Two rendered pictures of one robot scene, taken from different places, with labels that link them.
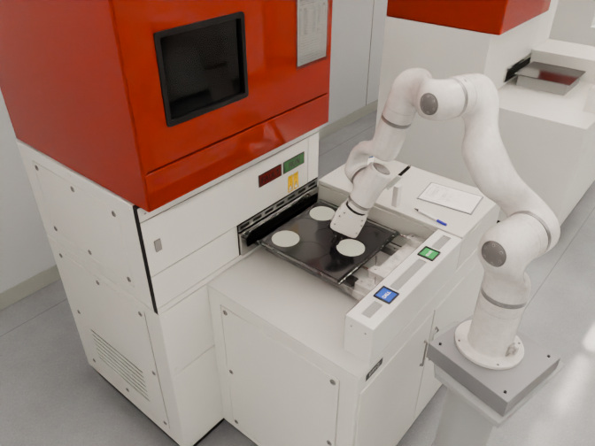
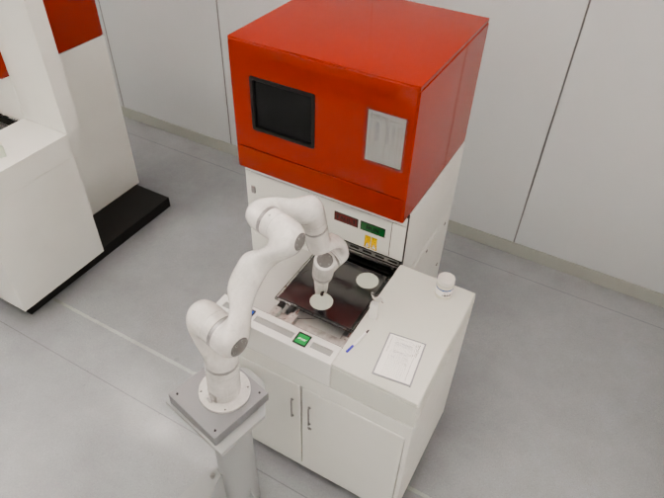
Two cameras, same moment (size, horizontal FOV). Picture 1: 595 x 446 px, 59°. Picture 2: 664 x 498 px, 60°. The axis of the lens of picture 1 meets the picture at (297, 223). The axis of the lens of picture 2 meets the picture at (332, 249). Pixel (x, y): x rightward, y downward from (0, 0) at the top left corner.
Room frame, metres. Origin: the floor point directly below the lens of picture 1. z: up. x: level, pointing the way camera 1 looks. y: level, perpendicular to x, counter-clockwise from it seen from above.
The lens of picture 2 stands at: (1.17, -1.82, 2.70)
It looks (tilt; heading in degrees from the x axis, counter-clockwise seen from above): 42 degrees down; 78
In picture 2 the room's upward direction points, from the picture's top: 2 degrees clockwise
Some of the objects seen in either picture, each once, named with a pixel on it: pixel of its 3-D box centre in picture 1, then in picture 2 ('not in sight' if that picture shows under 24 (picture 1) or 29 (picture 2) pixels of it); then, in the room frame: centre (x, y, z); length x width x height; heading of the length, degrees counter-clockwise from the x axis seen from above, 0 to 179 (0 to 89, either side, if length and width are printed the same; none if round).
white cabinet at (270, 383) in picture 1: (356, 334); (335, 378); (1.54, -0.24, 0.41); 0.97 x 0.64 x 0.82; 140
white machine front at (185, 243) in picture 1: (243, 208); (321, 222); (1.54, 0.19, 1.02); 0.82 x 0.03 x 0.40; 140
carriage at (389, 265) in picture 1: (392, 271); (305, 334); (1.39, -0.32, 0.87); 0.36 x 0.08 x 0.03; 140
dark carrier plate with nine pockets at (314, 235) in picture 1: (328, 236); (334, 287); (1.54, -0.11, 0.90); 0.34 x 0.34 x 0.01; 50
